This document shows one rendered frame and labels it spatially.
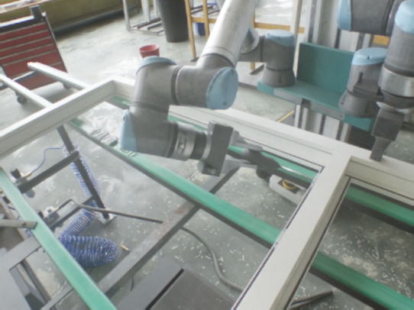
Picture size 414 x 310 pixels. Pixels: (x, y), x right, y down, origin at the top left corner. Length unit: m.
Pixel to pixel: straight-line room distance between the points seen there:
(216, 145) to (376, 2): 0.48
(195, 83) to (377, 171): 0.50
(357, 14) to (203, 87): 0.40
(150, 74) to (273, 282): 0.47
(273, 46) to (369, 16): 0.81
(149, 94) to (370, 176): 0.58
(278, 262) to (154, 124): 0.37
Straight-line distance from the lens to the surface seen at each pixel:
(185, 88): 0.56
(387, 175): 0.77
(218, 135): 0.64
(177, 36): 5.07
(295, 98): 1.48
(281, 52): 1.46
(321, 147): 0.77
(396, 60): 0.61
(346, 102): 1.35
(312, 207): 0.60
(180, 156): 0.62
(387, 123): 0.64
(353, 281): 0.62
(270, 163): 0.69
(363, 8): 0.73
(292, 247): 0.54
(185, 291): 0.88
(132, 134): 0.58
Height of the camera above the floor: 1.39
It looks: 38 degrees down
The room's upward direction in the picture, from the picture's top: 7 degrees counter-clockwise
